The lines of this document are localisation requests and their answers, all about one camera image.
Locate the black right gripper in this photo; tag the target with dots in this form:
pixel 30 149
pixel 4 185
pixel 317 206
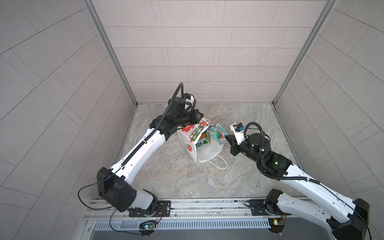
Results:
pixel 231 140

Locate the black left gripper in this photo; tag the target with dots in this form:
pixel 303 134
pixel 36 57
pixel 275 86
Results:
pixel 194 120

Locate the white floral paper bag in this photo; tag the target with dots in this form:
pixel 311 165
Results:
pixel 209 153

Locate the green Fox's candy packet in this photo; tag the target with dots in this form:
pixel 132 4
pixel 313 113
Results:
pixel 203 140

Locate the teal Fox's candy packet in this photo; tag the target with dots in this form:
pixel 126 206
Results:
pixel 218 133

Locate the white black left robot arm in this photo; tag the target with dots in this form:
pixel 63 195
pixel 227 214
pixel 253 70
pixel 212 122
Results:
pixel 114 184

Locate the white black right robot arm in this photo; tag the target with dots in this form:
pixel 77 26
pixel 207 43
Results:
pixel 344 218

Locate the right circuit board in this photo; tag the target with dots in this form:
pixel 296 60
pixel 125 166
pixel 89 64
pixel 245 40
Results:
pixel 277 226

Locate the circuit board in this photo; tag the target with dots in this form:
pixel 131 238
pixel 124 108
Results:
pixel 148 225
pixel 277 226

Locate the left circuit board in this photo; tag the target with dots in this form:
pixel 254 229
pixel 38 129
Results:
pixel 148 225

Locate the left corner aluminium profile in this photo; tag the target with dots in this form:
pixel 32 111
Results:
pixel 90 7

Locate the corner aluminium profile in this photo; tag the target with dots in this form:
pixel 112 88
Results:
pixel 90 7
pixel 324 15

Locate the right corner aluminium profile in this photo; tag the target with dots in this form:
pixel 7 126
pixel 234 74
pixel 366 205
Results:
pixel 324 15

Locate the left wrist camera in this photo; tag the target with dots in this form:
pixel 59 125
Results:
pixel 181 105

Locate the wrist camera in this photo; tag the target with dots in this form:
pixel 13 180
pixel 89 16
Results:
pixel 238 130
pixel 181 105

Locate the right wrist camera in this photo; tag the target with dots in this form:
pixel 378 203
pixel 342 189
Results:
pixel 238 130

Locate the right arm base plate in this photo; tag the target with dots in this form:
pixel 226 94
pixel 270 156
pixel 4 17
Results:
pixel 262 207

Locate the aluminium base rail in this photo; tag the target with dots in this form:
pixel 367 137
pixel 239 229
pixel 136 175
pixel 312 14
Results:
pixel 178 209

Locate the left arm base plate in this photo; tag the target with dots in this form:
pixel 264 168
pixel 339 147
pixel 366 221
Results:
pixel 156 209

